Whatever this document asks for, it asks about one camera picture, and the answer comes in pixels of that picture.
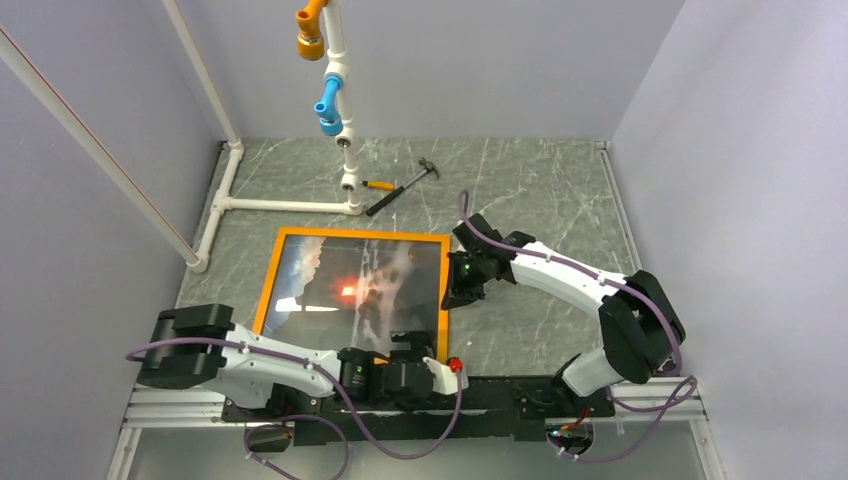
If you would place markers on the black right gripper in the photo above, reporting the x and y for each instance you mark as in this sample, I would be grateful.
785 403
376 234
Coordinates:
457 294

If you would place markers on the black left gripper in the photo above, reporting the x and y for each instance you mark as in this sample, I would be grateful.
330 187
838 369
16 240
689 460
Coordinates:
420 342

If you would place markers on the orange picture frame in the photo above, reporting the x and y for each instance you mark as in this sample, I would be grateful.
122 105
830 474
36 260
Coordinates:
331 288

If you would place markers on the yellow handled screwdriver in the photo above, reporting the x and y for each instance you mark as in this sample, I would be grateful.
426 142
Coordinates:
378 185

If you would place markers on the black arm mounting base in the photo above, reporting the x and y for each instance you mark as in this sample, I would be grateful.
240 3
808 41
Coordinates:
523 408

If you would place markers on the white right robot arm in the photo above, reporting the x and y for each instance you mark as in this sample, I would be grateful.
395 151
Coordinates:
640 331

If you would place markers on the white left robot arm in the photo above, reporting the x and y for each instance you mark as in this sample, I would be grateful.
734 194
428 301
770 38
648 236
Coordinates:
202 346

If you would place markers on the black claw hammer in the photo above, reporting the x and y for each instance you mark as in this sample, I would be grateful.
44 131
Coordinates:
429 168

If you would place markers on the blue pipe nozzle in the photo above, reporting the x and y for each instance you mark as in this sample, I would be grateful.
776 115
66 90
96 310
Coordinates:
326 108

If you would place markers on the white pvc pipe stand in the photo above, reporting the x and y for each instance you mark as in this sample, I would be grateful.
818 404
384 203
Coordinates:
282 175

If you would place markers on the orange pipe nozzle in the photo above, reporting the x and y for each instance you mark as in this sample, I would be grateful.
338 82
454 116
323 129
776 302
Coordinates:
310 39

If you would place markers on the white diagonal pole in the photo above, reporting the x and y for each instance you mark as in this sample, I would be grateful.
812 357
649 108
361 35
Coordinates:
34 80

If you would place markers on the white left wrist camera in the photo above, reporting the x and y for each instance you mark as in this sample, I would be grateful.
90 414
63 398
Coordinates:
449 378

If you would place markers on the aluminium table edge rail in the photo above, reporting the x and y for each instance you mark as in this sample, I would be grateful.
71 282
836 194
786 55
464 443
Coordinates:
603 149

